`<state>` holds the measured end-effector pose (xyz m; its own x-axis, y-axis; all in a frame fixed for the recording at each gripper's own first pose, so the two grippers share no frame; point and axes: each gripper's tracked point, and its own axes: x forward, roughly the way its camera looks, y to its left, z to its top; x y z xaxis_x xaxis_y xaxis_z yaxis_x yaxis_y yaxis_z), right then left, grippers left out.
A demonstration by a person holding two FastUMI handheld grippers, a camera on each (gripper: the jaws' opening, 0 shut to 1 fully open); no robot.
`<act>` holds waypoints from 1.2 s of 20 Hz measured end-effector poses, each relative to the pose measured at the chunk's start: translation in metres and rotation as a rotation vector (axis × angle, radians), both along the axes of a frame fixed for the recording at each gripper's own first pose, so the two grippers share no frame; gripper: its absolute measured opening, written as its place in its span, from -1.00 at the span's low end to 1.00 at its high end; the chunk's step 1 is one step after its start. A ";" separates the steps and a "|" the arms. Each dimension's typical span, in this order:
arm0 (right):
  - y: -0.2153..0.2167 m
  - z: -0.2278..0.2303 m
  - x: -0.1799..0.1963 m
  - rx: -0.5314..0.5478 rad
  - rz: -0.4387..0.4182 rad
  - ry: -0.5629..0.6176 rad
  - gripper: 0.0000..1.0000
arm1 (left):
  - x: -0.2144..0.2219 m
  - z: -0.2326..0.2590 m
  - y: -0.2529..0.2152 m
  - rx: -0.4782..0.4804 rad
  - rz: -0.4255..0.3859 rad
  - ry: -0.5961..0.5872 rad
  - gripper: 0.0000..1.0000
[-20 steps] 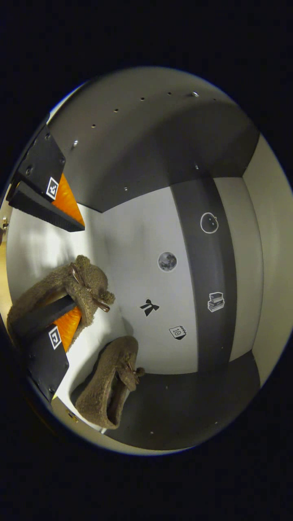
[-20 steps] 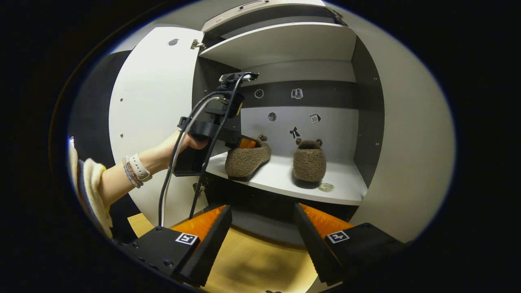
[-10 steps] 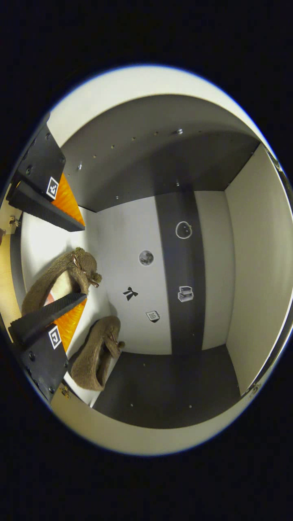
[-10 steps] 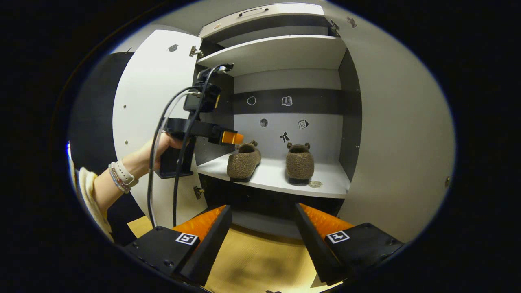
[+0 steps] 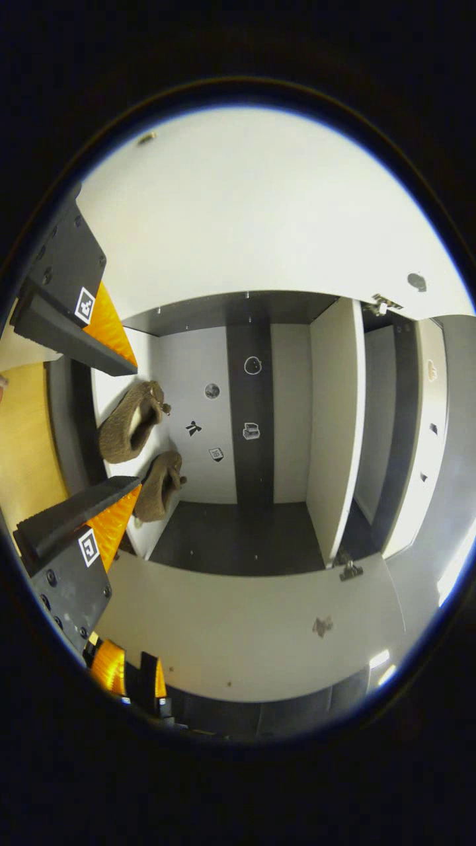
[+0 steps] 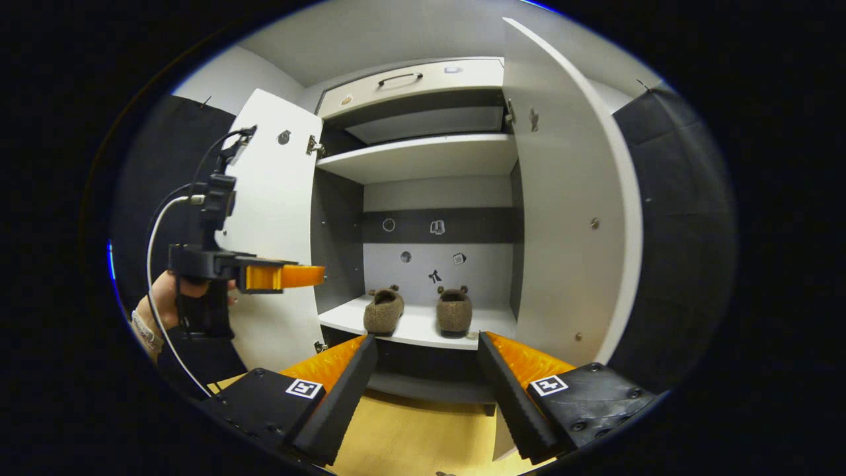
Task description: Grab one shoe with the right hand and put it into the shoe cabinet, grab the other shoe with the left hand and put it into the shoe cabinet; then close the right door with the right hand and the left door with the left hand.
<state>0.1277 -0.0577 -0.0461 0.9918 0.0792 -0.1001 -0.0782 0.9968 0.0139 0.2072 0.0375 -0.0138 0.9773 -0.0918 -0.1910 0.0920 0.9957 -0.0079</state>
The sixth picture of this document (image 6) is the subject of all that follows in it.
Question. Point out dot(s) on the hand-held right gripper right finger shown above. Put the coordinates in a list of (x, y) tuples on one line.
[(512, 403)]

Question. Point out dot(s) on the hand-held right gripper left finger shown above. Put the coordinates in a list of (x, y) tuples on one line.
[(340, 403)]

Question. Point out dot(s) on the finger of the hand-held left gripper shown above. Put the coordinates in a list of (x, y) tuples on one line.
[(291, 276)]

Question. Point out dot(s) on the white shoe cabinet door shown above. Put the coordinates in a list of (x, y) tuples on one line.
[(284, 198), (568, 231)]

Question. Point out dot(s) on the brown fuzzy shoe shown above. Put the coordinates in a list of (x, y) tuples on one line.
[(383, 314), (454, 314)]

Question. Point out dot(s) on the white and grey shoe cabinet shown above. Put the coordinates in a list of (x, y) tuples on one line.
[(436, 195)]

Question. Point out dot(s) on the white cabinet shelf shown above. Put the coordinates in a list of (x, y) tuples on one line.
[(423, 157)]

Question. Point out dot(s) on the white cabinet drawer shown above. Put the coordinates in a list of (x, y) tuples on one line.
[(462, 82)]

